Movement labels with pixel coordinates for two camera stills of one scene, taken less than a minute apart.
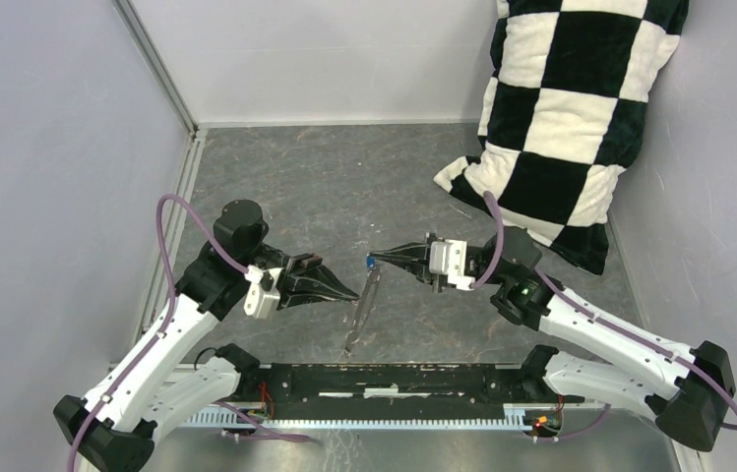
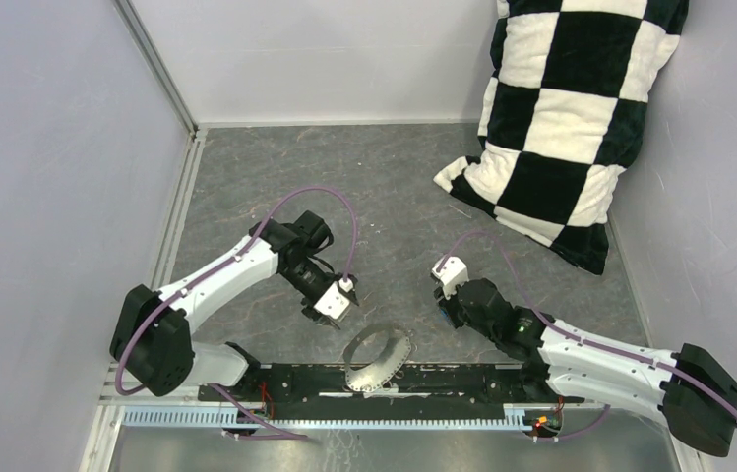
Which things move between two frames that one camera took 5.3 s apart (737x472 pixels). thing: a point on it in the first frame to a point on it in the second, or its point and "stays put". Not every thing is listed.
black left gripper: [299, 278] to [317, 317]
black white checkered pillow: [569, 85] stays put
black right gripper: [414, 251] to [446, 306]
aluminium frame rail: [161, 281] stays put
